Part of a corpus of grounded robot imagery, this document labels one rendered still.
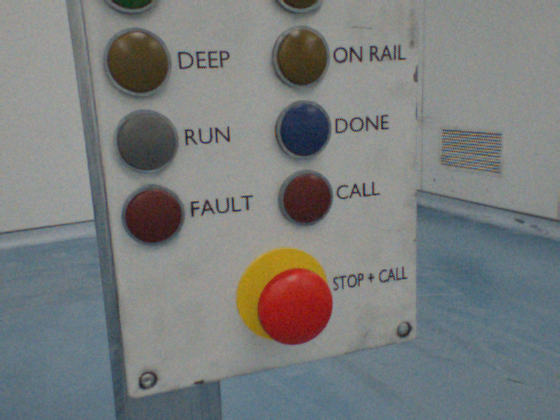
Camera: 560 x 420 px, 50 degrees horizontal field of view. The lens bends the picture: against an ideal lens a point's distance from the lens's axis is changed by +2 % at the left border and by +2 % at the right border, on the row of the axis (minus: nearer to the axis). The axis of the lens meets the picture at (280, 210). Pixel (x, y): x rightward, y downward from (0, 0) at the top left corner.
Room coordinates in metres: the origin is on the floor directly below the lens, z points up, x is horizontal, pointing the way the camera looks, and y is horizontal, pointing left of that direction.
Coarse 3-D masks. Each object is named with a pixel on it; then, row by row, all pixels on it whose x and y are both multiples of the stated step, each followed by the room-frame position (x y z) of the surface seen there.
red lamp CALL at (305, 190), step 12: (300, 180) 0.30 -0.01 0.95; (312, 180) 0.30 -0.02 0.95; (324, 180) 0.31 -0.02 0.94; (288, 192) 0.30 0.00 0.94; (300, 192) 0.30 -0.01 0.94; (312, 192) 0.30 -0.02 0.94; (324, 192) 0.30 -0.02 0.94; (288, 204) 0.30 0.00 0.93; (300, 204) 0.30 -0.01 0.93; (312, 204) 0.30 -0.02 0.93; (324, 204) 0.30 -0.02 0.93; (300, 216) 0.30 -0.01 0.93; (312, 216) 0.30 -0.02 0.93
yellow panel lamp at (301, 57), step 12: (288, 36) 0.30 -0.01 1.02; (300, 36) 0.30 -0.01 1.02; (312, 36) 0.30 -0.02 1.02; (288, 48) 0.30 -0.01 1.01; (300, 48) 0.30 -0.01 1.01; (312, 48) 0.30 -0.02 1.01; (324, 48) 0.30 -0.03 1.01; (288, 60) 0.30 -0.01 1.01; (300, 60) 0.30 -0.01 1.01; (312, 60) 0.30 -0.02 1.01; (324, 60) 0.30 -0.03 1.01; (288, 72) 0.30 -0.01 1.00; (300, 72) 0.30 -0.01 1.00; (312, 72) 0.30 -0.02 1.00; (300, 84) 0.30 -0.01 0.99
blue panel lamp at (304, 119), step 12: (300, 108) 0.30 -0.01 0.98; (312, 108) 0.30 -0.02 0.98; (288, 120) 0.30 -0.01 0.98; (300, 120) 0.30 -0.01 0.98; (312, 120) 0.30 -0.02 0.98; (324, 120) 0.30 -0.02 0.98; (288, 132) 0.30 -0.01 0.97; (300, 132) 0.30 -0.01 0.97; (312, 132) 0.30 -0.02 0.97; (324, 132) 0.30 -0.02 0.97; (288, 144) 0.30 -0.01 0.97; (300, 144) 0.30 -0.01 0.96; (312, 144) 0.30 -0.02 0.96
